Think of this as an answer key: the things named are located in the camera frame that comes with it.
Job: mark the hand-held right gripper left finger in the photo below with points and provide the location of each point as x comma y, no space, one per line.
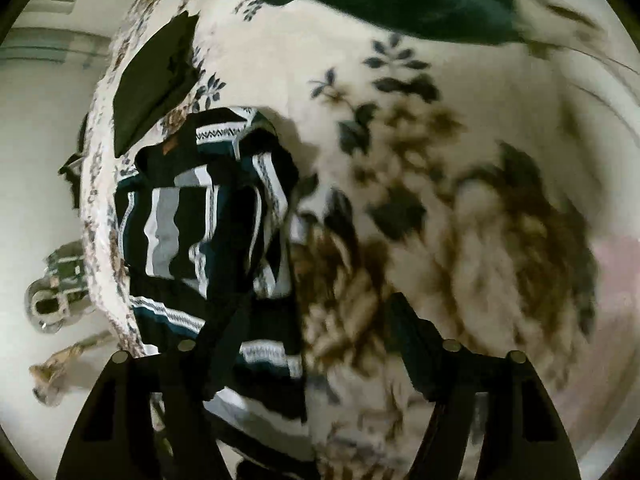
227,332

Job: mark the patterned slipper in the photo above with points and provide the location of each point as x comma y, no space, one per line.
65,365

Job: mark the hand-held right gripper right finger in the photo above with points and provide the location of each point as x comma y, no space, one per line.
407,332

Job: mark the striped navy and white garment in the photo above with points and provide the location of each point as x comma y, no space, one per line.
200,220

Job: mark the black folded garment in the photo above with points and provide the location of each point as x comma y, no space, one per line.
150,85

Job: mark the floral printed bed sheet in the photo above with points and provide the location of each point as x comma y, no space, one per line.
400,185

